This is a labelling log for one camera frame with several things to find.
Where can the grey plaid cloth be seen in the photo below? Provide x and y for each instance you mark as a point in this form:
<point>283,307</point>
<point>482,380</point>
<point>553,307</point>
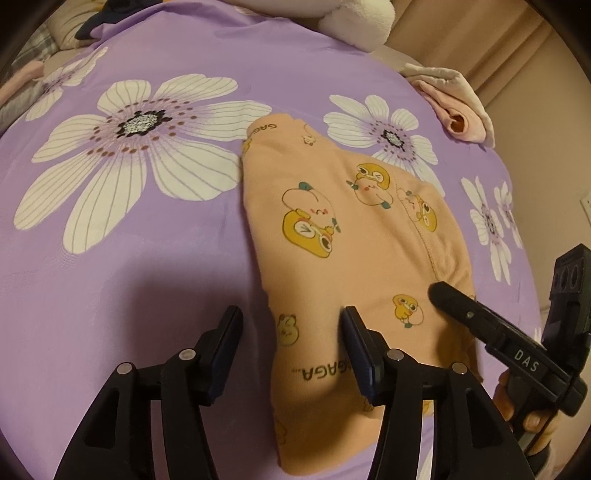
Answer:
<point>32,48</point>

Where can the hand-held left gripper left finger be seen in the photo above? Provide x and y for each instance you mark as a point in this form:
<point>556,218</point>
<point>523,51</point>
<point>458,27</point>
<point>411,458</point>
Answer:
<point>226,334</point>

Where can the white plush toy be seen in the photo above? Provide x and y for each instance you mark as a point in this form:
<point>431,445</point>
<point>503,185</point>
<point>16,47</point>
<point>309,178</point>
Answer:
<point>355,23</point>

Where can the light pink cloth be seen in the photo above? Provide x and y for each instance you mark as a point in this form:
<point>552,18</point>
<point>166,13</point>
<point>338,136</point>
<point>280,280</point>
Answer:
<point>21,74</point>

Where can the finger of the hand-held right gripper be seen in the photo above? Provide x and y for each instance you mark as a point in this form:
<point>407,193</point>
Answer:
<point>461,311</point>

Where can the pink garment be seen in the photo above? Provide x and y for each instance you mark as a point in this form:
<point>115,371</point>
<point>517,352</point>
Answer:
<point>455,113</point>

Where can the pale pillow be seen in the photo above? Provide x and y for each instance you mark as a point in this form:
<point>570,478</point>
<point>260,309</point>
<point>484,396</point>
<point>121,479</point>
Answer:
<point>74,30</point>

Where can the purple floral bed sheet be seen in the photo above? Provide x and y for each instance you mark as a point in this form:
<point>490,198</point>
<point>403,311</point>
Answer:
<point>138,277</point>

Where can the person's right hand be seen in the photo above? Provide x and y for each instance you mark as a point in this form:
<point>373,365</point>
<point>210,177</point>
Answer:
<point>531,423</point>

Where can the pale pink cloth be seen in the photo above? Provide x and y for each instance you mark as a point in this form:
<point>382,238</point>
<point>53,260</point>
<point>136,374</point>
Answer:
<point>443,74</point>

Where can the beige curtain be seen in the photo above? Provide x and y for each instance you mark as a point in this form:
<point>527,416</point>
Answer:
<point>531,69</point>

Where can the navy cloth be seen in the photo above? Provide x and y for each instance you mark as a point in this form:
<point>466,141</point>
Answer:
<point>94,25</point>

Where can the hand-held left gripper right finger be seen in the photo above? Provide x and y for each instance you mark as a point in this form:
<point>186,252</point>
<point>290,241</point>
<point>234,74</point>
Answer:
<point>358,344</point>

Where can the wall socket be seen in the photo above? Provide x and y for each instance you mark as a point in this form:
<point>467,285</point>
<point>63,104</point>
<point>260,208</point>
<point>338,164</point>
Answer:
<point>586,201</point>

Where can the orange cartoon print garment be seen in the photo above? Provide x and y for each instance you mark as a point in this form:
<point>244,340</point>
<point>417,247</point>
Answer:
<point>369,254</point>

